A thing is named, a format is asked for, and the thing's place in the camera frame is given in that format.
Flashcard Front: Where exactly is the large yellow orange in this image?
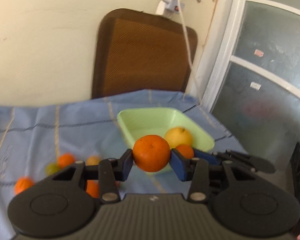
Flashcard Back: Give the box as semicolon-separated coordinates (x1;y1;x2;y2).
164;126;193;148

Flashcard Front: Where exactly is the orange mandarin at edge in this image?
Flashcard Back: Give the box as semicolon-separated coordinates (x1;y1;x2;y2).
14;177;34;194

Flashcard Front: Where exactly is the small orange mandarin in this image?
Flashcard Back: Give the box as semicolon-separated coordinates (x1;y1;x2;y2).
57;152;76;169

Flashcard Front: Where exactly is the brown kiwi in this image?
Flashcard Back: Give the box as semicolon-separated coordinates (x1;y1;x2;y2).
86;155;101;166

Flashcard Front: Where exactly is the blue checked tablecloth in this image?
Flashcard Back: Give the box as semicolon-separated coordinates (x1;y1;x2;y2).
0;90;244;239

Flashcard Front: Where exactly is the frosted glass door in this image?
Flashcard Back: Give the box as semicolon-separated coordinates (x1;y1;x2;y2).
197;0;300;169

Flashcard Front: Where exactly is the light green plastic basket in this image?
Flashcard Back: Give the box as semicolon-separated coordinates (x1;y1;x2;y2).
117;107;215;152

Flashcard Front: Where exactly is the brown woven seat cushion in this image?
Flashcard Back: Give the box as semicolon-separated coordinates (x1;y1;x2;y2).
91;8;190;99

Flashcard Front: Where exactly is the white power cable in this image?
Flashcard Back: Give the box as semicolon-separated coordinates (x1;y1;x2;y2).
177;0;203;100

